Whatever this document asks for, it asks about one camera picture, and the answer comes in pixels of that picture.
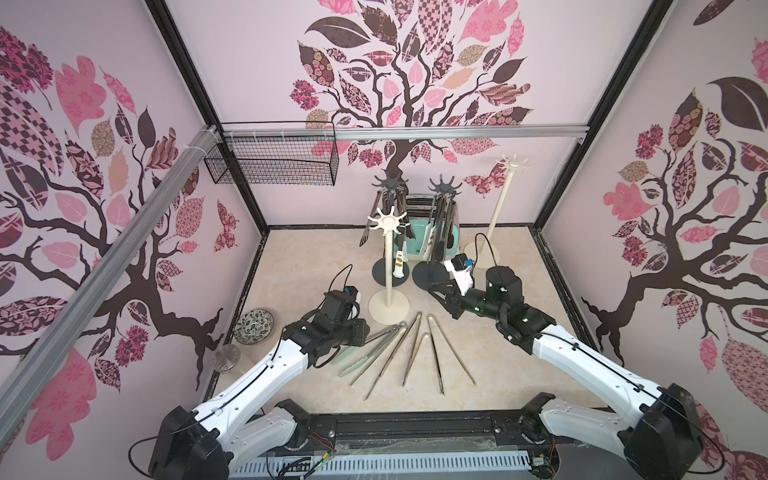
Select grey utensil rack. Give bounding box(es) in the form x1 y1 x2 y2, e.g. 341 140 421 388
412 175 462 291

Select green silicone tip tongs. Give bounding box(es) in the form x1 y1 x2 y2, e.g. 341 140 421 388
338 321 407 385

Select steel tongs white tips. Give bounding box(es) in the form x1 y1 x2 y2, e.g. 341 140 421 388
420 196 437 261

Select cream utensil rack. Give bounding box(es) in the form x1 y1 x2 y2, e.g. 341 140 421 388
464 155 528 269
368 207 410 325

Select white handled tongs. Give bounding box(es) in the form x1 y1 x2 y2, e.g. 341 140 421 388
393 234 407 279

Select black silicone tip tongs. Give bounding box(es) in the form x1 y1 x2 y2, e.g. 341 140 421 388
395 189 415 239

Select grey utensil rack stand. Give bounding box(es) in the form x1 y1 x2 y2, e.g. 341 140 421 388
371 170 411 288

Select black nylon tongs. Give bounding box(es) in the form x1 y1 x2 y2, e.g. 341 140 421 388
441 194 457 257

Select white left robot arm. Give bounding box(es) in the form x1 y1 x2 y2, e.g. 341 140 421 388
143 286 370 479

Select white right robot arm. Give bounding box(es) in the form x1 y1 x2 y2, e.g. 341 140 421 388
428 261 705 479

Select slim steel tongs centre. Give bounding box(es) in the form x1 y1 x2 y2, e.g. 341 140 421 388
401 311 423 387

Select short steel tongs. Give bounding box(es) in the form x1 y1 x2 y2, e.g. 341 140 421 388
402 333 445 396

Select long steel tongs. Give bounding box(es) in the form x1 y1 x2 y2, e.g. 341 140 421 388
348 322 408 387

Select mint green toaster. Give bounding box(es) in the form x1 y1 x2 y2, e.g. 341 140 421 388
406 194 460 261

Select clear glass lid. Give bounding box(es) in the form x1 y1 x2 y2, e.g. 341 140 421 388
213 344 241 373

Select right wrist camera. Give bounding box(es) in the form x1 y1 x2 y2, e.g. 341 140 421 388
443 253 475 296

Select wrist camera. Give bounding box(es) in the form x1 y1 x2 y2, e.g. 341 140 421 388
343 285 362 305
443 253 475 296

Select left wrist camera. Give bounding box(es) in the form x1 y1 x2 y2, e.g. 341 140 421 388
343 285 362 305

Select white cable duct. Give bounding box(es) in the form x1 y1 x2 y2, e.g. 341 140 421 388
230 451 533 479

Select black wire basket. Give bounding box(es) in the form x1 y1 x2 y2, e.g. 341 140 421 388
205 120 340 186

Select aluminium frame rail back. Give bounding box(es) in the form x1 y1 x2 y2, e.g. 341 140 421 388
222 124 590 141

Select aluminium frame rail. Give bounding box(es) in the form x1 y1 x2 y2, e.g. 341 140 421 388
222 124 590 141
1 126 219 445

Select aluminium frame rail left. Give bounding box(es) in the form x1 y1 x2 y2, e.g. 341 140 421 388
1 126 219 445

